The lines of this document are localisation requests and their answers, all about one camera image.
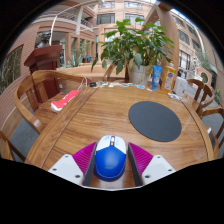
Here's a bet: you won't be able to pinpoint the yellow flowering potted plant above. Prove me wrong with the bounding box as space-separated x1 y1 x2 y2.
214 88 223 104

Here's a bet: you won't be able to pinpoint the long wooden planter box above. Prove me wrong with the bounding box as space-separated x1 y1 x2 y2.
56 63 127 83

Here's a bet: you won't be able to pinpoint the round dark grey mouse pad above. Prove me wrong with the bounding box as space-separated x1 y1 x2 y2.
128 100 183 143

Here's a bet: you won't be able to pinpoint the yellow liquid bottle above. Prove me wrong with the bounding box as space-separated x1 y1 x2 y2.
161 60 177 94

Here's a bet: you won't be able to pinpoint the keys on white lanyard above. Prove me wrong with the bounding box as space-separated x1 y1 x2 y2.
77 77 93 91

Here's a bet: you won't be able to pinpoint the white pump bottle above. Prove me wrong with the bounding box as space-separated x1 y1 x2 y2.
173 75 188 98

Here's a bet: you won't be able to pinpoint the wooden armchair behind plant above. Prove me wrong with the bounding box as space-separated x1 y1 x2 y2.
102 61 129 83

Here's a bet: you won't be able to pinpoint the wooden armchair holding red packet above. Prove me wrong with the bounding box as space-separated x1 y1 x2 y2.
13 69 98 134

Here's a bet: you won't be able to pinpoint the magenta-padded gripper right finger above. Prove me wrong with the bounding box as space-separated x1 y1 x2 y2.
127 142 177 187

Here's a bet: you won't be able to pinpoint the empty round-backed wooden armchair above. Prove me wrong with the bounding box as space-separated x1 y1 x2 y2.
184 78 216 116

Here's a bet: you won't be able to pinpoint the dark bust statue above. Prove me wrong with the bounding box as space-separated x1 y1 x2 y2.
35 30 53 48

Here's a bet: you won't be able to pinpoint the clear plastic packet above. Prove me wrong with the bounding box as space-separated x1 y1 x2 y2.
167 92 183 101

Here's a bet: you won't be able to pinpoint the blue squeeze tube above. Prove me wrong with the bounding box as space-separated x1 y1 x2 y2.
151 64 163 92

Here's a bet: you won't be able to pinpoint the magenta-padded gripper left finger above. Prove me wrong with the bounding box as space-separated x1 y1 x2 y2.
47 141 98 187

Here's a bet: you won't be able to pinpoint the blue and white computer mouse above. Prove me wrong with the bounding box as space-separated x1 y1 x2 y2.
93 134 128 183

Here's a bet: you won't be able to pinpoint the spiky green agave plant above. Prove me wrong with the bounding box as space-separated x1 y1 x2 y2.
66 49 84 68

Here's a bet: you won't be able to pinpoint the dark red wooden podium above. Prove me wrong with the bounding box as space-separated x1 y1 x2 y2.
23 44 64 104

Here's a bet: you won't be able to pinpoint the leafy plant in white pot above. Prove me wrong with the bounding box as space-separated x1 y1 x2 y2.
90 18 176 86

